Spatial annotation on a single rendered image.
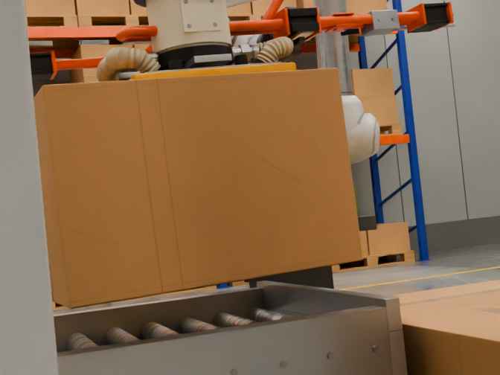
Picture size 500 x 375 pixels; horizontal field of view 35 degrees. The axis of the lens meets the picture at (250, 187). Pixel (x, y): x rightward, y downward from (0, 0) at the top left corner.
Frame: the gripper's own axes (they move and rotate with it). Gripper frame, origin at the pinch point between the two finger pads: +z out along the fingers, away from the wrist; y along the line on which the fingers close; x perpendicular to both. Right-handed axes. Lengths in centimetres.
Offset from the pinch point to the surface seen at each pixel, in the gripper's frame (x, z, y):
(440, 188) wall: -580, -859, 28
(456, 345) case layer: -5, 41, 68
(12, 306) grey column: 71, 109, 46
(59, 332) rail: 56, -31, 64
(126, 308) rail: 40, -31, 61
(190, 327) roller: 28, -20, 66
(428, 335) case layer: -5, 32, 67
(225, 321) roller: 19, -20, 66
